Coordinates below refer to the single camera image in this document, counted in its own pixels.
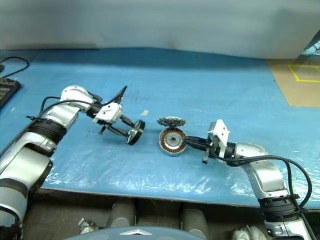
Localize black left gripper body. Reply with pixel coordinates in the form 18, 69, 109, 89
98, 116, 126, 136

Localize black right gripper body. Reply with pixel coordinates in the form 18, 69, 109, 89
201, 136, 221, 165

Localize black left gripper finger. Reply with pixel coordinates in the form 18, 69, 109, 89
119, 116, 138, 128
108, 125, 132, 138

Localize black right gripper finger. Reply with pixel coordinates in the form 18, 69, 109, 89
185, 135, 210, 145
186, 141, 208, 152

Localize silver spoked rotor black rim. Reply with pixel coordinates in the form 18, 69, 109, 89
124, 119, 147, 147

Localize silver motor housing copper windings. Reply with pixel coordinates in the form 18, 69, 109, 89
158, 126, 187, 157

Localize grey toothed gear wheel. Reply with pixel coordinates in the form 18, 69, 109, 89
156, 116, 187, 130

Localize blue plastic-covered table mat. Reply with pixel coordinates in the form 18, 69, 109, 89
0, 47, 320, 208

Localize grey rounded shape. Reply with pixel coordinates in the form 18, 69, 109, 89
109, 199, 136, 229
180, 202, 210, 239

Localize brown cardboard sheet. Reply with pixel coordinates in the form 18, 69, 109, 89
265, 58, 320, 108

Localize white crumpled object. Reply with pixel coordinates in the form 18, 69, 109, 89
78, 218, 100, 235
231, 224, 269, 240

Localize grey-blue hump with silver emblem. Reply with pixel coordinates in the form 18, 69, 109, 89
64, 225, 209, 240

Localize black ribbed device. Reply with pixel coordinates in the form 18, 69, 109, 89
0, 77, 22, 108

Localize pale teal background object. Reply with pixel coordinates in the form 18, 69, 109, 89
301, 38, 320, 58

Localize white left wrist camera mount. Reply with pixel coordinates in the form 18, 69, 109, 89
92, 102, 124, 125

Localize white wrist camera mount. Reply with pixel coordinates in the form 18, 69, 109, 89
92, 102, 124, 125
207, 119, 231, 159

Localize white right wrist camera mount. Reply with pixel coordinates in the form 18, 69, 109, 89
207, 119, 231, 159

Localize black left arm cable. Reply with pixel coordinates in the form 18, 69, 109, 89
26, 85, 128, 121

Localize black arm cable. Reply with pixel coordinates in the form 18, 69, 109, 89
26, 85, 128, 121
223, 154, 317, 240

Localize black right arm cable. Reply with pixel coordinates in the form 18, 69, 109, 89
223, 154, 317, 240

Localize thin black loose cable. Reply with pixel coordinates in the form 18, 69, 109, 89
0, 56, 31, 79

